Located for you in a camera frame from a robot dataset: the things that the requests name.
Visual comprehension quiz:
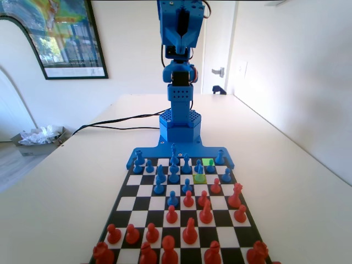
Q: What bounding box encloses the black and white chessboard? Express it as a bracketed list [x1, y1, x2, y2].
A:
[88, 157, 273, 264]

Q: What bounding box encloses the red chess rook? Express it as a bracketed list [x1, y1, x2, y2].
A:
[92, 241, 115, 264]
[246, 240, 269, 264]

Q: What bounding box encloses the black framed poster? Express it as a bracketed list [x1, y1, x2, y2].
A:
[0, 0, 109, 80]

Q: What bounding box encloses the white arched panel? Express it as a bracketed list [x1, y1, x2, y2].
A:
[0, 15, 47, 144]

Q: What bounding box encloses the crumpled clear plastic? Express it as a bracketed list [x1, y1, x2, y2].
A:
[18, 125, 63, 146]

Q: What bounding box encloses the cardboard box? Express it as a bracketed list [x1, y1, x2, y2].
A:
[10, 125, 69, 157]

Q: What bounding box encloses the small black camera module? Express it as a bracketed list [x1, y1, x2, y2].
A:
[164, 45, 191, 61]

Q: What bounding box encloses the red white servo wire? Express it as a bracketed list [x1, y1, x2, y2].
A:
[202, 0, 213, 20]

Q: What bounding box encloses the black power cable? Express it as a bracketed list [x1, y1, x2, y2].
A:
[82, 123, 162, 130]
[70, 108, 173, 137]

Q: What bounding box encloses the blue base plate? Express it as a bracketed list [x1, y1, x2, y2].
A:
[125, 134, 236, 170]

